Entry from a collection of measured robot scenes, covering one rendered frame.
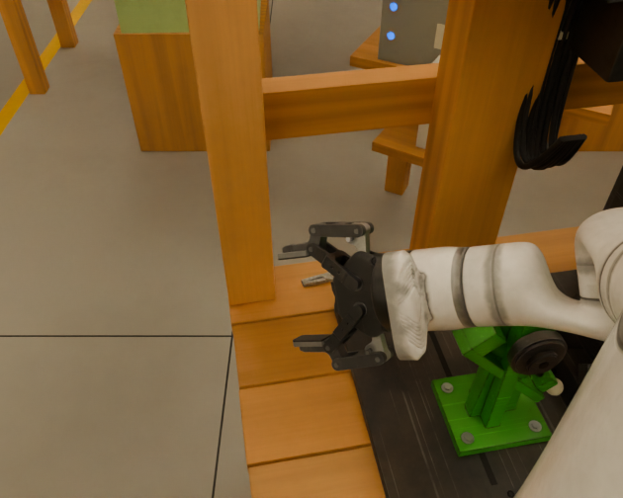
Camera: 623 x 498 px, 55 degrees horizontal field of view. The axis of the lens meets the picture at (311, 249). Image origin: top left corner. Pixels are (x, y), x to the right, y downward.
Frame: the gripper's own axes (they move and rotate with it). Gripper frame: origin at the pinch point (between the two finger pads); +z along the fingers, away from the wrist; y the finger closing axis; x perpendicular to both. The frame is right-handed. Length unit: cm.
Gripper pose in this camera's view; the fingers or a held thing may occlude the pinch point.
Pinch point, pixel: (294, 297)
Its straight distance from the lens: 62.4
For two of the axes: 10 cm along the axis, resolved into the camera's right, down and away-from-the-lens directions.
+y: -1.7, -9.8, -0.8
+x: -5.2, 1.6, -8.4
